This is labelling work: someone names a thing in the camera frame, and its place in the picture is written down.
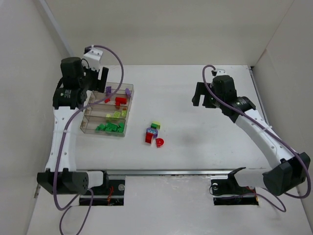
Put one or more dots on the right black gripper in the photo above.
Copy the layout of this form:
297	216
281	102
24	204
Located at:
204	93

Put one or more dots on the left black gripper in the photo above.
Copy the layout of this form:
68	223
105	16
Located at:
97	80

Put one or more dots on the purple hollow lego brick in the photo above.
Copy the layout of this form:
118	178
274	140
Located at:
128	92

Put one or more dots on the long red lego brick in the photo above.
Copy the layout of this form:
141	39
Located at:
121	100

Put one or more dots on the green and yellow lego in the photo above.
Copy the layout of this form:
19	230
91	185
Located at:
155	125

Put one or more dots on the small green slope lego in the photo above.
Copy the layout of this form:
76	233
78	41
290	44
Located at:
121	126

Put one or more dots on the purple flower lego disc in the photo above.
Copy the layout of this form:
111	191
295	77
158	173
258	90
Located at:
152	131

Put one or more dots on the red half-round lego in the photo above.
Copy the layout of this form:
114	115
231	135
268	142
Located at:
159	142

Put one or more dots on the green lego plate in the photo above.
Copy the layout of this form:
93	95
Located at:
112	126

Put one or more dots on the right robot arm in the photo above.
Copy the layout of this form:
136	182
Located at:
288	168

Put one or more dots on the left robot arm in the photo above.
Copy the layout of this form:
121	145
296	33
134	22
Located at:
60	176

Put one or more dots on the clear compartment organizer tray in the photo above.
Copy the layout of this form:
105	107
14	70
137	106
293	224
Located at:
96	114

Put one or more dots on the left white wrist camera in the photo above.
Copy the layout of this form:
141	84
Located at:
93	57

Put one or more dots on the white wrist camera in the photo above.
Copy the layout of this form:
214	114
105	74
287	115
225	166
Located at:
93	57
218	72

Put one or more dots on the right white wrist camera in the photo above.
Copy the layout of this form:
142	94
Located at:
218	72

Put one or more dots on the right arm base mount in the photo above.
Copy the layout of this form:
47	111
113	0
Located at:
226	191

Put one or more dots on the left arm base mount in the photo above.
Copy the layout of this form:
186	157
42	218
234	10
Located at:
103	189

